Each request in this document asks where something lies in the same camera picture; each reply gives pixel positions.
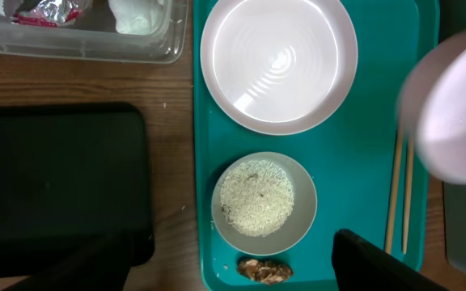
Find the right wooden chopstick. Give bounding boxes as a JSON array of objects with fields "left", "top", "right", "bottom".
[{"left": 402, "top": 137, "right": 414, "bottom": 255}]

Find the wooden chopstick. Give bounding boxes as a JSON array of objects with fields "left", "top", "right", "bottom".
[
  {"left": 402, "top": 137, "right": 414, "bottom": 255},
  {"left": 384, "top": 127, "right": 404, "bottom": 255}
]

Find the large pink plate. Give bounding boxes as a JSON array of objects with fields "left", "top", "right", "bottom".
[{"left": 200, "top": 0, "right": 358, "bottom": 136}]

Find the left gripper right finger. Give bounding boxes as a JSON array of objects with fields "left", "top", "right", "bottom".
[{"left": 332, "top": 229, "right": 446, "bottom": 291}]

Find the white napkin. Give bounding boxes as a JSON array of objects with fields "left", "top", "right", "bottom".
[{"left": 108, "top": 0, "right": 164, "bottom": 36}]

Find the brown food scrap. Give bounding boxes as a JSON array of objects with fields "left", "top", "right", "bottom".
[{"left": 237, "top": 259, "right": 294, "bottom": 285}]

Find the left wooden chopstick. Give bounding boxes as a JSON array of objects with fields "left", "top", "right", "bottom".
[{"left": 384, "top": 127, "right": 404, "bottom": 255}]

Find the red foil wrapper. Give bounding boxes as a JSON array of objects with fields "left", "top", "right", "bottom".
[{"left": 11, "top": 0, "right": 92, "bottom": 27}]

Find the grey bowl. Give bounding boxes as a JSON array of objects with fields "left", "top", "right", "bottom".
[{"left": 211, "top": 152, "right": 318, "bottom": 256}]

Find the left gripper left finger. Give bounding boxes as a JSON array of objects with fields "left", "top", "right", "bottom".
[{"left": 4, "top": 234, "right": 133, "bottom": 291}]

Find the black tray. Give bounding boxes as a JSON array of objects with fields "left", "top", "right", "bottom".
[{"left": 0, "top": 103, "right": 155, "bottom": 277}]

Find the teal plastic tray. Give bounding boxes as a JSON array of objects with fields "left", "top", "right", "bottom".
[{"left": 194, "top": 0, "right": 439, "bottom": 290}]

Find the clear plastic bin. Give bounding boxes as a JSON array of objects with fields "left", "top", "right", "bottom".
[{"left": 0, "top": 0, "right": 189, "bottom": 64}]

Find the white rice pile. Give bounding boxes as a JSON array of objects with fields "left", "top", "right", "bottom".
[{"left": 219, "top": 160, "right": 294, "bottom": 237}]

